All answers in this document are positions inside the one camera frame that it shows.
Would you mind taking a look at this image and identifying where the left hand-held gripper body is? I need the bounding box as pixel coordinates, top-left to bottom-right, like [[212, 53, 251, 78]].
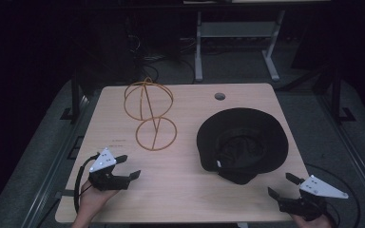
[[88, 147, 131, 192]]

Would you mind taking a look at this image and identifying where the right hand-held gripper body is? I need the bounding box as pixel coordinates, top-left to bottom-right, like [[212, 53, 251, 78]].
[[278, 175, 350, 222]]

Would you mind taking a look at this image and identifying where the gold wire hat stand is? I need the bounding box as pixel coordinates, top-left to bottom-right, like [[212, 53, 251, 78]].
[[123, 76, 179, 152]]

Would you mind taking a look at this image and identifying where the black bucket hat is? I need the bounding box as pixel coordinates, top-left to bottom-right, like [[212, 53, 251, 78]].
[[196, 107, 290, 186]]

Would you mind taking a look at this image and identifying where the person's right hand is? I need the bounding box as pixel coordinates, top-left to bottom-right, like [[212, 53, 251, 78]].
[[290, 212, 336, 228]]

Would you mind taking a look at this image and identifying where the person's left hand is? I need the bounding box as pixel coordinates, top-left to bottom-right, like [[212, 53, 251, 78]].
[[79, 180, 120, 220]]

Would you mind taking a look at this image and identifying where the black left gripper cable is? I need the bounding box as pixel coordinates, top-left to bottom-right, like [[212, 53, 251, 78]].
[[73, 153, 100, 214]]

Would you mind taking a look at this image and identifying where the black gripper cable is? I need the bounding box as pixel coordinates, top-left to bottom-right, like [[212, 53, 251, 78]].
[[303, 162, 362, 228], [73, 153, 100, 214]]

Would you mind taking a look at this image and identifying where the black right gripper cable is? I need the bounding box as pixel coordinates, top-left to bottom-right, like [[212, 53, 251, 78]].
[[303, 162, 362, 228]]

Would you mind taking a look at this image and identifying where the grey metal floor rail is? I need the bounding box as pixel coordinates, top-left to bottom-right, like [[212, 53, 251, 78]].
[[316, 94, 365, 212], [20, 94, 91, 228]]

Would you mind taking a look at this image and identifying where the black metal post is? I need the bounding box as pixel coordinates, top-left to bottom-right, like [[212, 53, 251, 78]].
[[60, 74, 82, 124], [330, 67, 356, 125]]

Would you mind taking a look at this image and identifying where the bundle of floor cables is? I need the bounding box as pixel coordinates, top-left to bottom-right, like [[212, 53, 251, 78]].
[[129, 32, 198, 84]]

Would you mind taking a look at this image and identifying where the grey metal desk frame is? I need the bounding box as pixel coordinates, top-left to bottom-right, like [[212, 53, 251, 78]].
[[194, 9, 287, 84]]

